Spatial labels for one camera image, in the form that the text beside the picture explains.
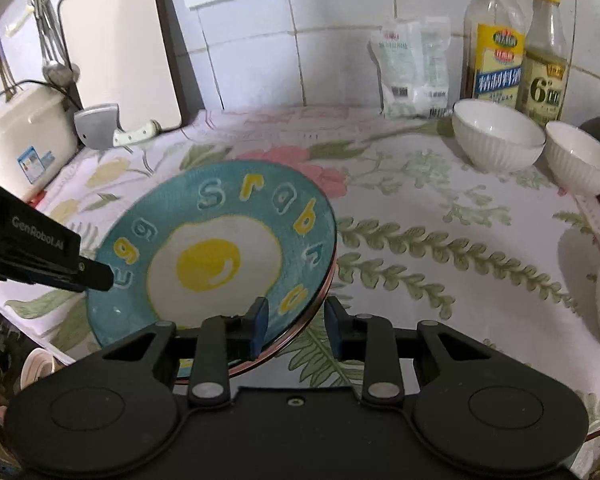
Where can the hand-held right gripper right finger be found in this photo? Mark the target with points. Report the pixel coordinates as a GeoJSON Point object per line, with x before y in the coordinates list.
{"type": "Point", "coordinates": [336, 330]}

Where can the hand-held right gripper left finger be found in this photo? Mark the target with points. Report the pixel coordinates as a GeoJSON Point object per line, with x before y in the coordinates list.
{"type": "Point", "coordinates": [260, 320]}

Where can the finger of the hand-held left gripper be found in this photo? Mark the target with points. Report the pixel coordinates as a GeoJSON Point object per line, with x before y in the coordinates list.
{"type": "Point", "coordinates": [97, 274]}

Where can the blue fried egg plate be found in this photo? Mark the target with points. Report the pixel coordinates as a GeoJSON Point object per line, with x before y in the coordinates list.
{"type": "Point", "coordinates": [205, 230]}

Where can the white rice cooker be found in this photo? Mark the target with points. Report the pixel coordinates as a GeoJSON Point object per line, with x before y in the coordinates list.
{"type": "Point", "coordinates": [25, 130]}

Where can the pink rimmed cup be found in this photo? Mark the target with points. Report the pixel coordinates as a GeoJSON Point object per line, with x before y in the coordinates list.
{"type": "Point", "coordinates": [35, 370]}

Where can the floral tablecloth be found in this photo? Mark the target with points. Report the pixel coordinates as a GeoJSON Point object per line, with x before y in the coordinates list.
{"type": "Point", "coordinates": [430, 260]}

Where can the steel spoon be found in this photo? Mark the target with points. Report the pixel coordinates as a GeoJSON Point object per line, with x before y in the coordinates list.
{"type": "Point", "coordinates": [51, 72]}

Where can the steel ladle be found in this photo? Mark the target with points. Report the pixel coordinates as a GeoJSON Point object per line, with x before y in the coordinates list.
{"type": "Point", "coordinates": [69, 74]}

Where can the wooden spatula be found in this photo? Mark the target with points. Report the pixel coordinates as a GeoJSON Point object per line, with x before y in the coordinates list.
{"type": "Point", "coordinates": [2, 67]}

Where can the white cutting board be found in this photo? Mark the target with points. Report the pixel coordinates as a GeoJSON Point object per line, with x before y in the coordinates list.
{"type": "Point", "coordinates": [120, 50]}

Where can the white plastic salt bag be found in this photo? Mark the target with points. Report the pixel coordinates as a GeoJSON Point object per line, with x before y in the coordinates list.
{"type": "Point", "coordinates": [400, 75]}
{"type": "Point", "coordinates": [437, 60]}

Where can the dark sauce bottle yellow label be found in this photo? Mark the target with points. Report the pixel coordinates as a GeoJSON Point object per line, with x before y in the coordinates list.
{"type": "Point", "coordinates": [497, 70]}

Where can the clear vinegar bottle yellow cap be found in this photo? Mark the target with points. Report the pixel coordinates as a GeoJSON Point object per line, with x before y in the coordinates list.
{"type": "Point", "coordinates": [545, 90]}

